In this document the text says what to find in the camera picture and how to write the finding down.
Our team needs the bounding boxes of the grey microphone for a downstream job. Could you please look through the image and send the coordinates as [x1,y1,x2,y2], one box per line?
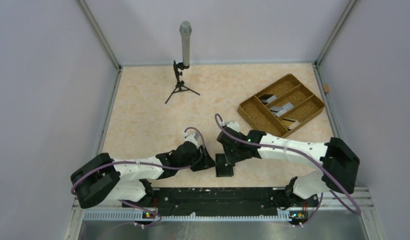
[179,21,192,69]

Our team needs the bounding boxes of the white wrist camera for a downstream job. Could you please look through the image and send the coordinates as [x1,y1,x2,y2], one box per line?
[225,120,241,132]
[185,131,203,146]

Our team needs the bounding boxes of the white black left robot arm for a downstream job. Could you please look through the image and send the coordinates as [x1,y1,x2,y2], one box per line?
[70,140,216,209]

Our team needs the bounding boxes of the small wooden wall block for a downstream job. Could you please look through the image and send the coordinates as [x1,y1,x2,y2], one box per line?
[322,84,330,94]

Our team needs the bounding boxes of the gold card stack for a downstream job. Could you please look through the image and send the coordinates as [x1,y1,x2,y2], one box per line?
[280,118,300,131]

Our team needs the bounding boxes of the silver card stack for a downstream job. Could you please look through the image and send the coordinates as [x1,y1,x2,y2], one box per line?
[269,102,294,117]

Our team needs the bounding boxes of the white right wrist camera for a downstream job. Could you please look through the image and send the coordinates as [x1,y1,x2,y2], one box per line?
[225,120,241,132]

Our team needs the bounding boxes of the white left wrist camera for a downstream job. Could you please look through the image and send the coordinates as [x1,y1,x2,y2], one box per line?
[185,131,203,146]

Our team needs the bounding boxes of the woven wicker divided tray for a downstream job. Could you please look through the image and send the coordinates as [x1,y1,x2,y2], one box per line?
[237,73,325,138]

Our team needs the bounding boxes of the black card stack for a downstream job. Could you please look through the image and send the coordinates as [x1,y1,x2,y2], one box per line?
[258,94,277,105]

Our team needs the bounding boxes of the black mini tripod stand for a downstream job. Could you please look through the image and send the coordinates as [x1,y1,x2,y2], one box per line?
[165,60,200,104]

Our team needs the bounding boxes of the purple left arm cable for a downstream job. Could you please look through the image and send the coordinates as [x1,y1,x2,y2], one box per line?
[71,126,206,240]

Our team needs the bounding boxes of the black leather card holder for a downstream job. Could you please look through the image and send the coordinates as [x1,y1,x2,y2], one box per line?
[215,153,234,178]

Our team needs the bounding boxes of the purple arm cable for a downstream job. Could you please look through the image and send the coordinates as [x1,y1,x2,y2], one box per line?
[71,126,206,240]
[214,113,362,228]

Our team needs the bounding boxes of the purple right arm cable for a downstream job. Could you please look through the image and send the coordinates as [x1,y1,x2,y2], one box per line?
[214,113,362,228]

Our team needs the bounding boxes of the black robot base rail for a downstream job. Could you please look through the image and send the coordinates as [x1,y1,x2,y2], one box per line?
[134,187,318,217]

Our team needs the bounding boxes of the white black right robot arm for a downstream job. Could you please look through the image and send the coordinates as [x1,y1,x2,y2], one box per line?
[217,126,360,209]

